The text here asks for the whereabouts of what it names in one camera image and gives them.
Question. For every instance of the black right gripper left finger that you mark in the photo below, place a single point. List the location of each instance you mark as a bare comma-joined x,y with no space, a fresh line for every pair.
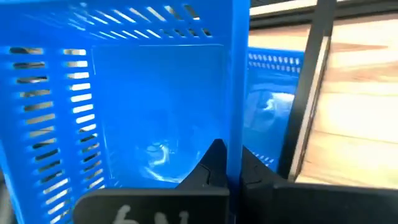
186,205

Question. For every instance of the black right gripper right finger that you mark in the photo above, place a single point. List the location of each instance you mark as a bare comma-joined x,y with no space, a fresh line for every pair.
295,205

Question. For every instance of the blue plastic basket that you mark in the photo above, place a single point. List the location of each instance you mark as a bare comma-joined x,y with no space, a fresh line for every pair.
155,109
267,109

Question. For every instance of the black metal rig frame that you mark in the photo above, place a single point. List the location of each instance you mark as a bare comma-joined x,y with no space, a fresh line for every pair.
367,7

